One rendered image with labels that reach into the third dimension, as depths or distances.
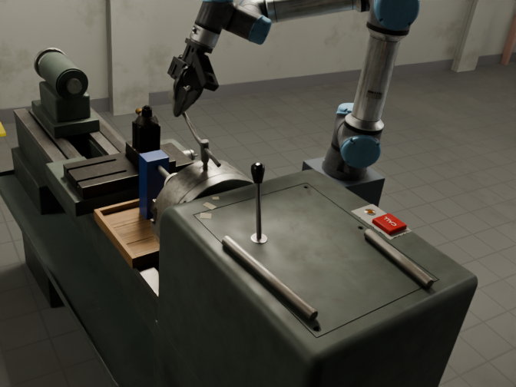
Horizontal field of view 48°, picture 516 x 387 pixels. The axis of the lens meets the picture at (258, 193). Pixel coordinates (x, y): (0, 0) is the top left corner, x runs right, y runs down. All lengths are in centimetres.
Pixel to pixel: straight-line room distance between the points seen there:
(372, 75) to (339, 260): 60
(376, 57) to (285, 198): 47
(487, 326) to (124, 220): 204
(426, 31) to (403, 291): 561
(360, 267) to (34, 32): 370
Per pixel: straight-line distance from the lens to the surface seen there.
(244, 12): 162
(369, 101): 169
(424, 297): 125
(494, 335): 326
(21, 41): 463
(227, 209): 139
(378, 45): 164
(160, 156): 191
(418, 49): 673
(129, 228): 196
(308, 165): 197
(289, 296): 113
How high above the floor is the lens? 201
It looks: 31 degrees down
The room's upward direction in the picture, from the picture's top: 7 degrees clockwise
